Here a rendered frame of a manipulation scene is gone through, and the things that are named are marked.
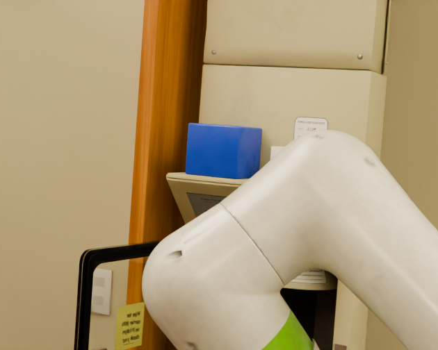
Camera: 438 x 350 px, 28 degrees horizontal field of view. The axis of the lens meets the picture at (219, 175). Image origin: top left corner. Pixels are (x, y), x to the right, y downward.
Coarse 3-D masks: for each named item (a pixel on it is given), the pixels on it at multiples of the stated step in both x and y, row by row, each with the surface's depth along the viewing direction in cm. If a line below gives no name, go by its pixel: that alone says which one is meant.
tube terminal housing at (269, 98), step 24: (216, 72) 160; (240, 72) 158; (264, 72) 156; (288, 72) 154; (312, 72) 152; (336, 72) 151; (360, 72) 149; (216, 96) 160; (240, 96) 158; (264, 96) 156; (288, 96) 154; (312, 96) 152; (336, 96) 151; (360, 96) 149; (384, 96) 158; (216, 120) 160; (240, 120) 158; (264, 120) 156; (288, 120) 154; (336, 120) 151; (360, 120) 149; (264, 144) 156; (336, 312) 151; (360, 312) 155; (336, 336) 151; (360, 336) 157
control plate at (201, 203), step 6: (186, 192) 153; (192, 198) 153; (198, 198) 153; (204, 198) 152; (210, 198) 151; (216, 198) 151; (222, 198) 150; (192, 204) 155; (198, 204) 154; (204, 204) 153; (210, 204) 153; (216, 204) 152; (198, 210) 155; (204, 210) 155; (198, 216) 157
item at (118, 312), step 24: (120, 264) 143; (144, 264) 149; (96, 288) 138; (120, 288) 144; (96, 312) 139; (120, 312) 144; (144, 312) 150; (96, 336) 139; (120, 336) 145; (144, 336) 151
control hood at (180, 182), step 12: (168, 180) 152; (180, 180) 151; (192, 180) 150; (204, 180) 149; (216, 180) 148; (228, 180) 147; (240, 180) 146; (180, 192) 153; (192, 192) 152; (204, 192) 151; (216, 192) 150; (228, 192) 148; (180, 204) 156; (192, 216) 157
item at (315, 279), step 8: (304, 272) 157; (312, 272) 157; (320, 272) 158; (328, 272) 159; (296, 280) 157; (304, 280) 157; (312, 280) 157; (320, 280) 157; (328, 280) 159; (336, 280) 161; (296, 288) 156; (304, 288) 156; (312, 288) 156; (320, 288) 157; (328, 288) 158; (336, 288) 160
